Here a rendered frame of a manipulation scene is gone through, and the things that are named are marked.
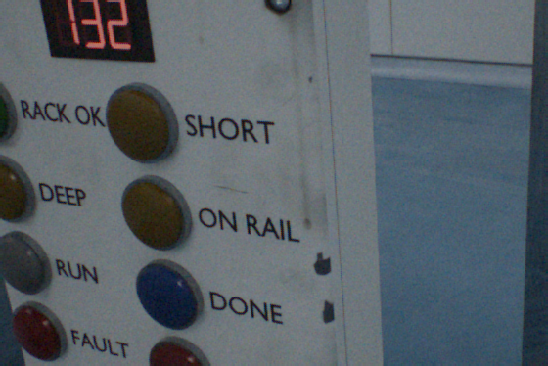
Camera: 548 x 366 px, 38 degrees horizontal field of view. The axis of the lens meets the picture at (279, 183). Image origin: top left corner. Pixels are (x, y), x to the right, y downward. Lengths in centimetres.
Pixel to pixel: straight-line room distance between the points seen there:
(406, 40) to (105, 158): 376
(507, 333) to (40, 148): 173
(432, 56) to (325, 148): 375
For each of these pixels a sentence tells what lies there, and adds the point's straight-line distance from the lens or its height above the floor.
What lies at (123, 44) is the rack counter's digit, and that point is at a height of 104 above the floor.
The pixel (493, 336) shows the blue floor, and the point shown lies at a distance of 199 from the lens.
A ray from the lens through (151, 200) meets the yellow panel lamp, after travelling 30.
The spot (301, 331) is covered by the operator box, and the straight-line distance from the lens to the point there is 30.
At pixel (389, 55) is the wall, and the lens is 410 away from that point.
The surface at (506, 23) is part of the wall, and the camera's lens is 385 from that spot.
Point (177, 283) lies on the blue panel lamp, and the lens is 31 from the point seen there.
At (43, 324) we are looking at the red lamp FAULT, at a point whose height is 91.
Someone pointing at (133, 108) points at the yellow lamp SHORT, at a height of 102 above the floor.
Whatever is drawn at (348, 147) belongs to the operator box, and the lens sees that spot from 29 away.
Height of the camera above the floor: 110
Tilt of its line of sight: 23 degrees down
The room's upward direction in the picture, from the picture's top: 5 degrees counter-clockwise
